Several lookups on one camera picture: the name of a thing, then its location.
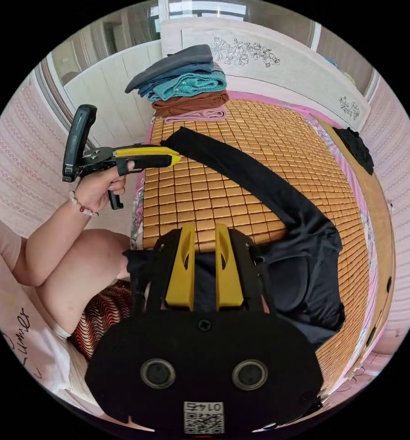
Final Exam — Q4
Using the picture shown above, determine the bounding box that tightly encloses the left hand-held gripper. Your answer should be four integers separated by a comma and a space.
77, 146, 181, 211

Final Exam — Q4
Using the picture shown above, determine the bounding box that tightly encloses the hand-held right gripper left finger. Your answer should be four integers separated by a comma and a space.
164, 224, 196, 308

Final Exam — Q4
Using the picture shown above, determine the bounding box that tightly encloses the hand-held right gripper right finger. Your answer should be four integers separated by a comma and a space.
215, 223, 244, 311

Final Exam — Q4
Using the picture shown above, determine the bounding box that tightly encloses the black long sleeve shirt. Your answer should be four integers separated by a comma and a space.
122, 126, 346, 352

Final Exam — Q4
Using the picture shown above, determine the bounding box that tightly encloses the person's left forearm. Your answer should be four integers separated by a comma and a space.
12, 192, 99, 288

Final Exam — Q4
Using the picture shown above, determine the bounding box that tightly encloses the person's left hand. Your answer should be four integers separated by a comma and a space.
74, 160, 136, 216

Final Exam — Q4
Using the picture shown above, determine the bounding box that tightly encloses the pile of clothes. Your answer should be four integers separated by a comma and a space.
124, 44, 230, 125

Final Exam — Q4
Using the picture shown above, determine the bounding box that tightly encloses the person's body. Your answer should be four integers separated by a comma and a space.
0, 192, 134, 413

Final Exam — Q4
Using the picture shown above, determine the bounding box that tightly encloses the bed with woven mat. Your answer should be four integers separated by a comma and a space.
130, 19, 397, 413

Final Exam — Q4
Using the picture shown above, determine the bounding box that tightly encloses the window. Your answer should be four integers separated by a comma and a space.
149, 0, 317, 25

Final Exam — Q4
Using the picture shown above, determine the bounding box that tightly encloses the small black garment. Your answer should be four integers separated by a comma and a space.
332, 126, 375, 176

